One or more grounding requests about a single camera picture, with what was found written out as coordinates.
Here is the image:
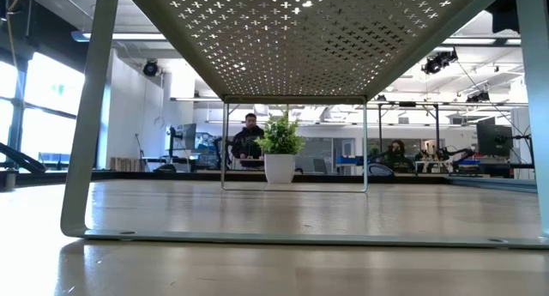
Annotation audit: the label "black office chair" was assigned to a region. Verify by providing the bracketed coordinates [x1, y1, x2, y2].
[366, 162, 395, 178]

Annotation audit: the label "black ceiling spotlight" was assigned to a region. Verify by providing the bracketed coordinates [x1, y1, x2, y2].
[142, 58, 160, 77]

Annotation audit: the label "stack of wooden blocks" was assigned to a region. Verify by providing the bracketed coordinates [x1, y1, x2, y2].
[109, 156, 142, 172]

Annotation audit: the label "black computer monitor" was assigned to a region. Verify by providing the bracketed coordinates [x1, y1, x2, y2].
[475, 117, 515, 158]
[169, 123, 198, 151]

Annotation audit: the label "black ceiling track lights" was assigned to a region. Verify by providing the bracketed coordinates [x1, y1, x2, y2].
[420, 47, 459, 76]

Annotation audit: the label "green plant in white pot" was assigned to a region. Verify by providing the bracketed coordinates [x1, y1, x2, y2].
[255, 111, 306, 184]

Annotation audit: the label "green perforated metal shelf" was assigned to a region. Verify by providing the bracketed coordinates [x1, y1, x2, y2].
[59, 0, 549, 250]

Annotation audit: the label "ceiling light strip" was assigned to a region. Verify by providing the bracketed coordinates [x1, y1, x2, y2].
[70, 29, 168, 43]

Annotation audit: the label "black metal stand frame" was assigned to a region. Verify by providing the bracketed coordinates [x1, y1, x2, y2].
[375, 100, 442, 160]

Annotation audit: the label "person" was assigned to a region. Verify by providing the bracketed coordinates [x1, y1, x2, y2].
[230, 112, 266, 168]
[381, 139, 416, 174]

